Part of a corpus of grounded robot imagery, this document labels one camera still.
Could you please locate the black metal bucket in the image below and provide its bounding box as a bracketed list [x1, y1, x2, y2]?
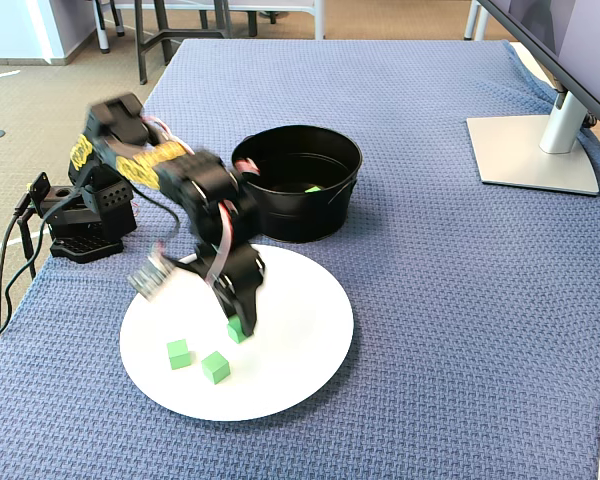
[230, 124, 364, 245]

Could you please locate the dark computer monitor screen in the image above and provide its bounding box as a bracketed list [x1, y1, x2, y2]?
[477, 0, 600, 132]

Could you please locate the white chair leg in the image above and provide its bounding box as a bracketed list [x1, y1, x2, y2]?
[93, 0, 112, 54]

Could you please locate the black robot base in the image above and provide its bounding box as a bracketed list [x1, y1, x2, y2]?
[27, 172, 139, 265]

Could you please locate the white table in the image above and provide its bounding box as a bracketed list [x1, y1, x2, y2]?
[113, 0, 327, 41]

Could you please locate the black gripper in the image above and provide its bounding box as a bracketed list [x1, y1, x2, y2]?
[177, 242, 269, 337]

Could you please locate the silver monitor stand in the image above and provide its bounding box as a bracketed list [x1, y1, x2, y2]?
[466, 89, 600, 197]

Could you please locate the short black cable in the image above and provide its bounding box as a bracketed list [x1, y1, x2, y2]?
[18, 219, 37, 279]

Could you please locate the black stool frame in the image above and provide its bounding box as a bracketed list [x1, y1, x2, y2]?
[133, 0, 234, 85]

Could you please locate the blue woven cloth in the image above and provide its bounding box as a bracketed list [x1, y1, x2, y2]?
[0, 38, 600, 480]

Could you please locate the small wrist camera board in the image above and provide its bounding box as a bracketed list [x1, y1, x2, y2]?
[127, 252, 179, 304]

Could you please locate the white desk leg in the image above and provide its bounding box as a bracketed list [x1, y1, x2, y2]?
[462, 0, 492, 42]

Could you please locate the white round plate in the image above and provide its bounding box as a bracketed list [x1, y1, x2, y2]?
[119, 243, 356, 423]

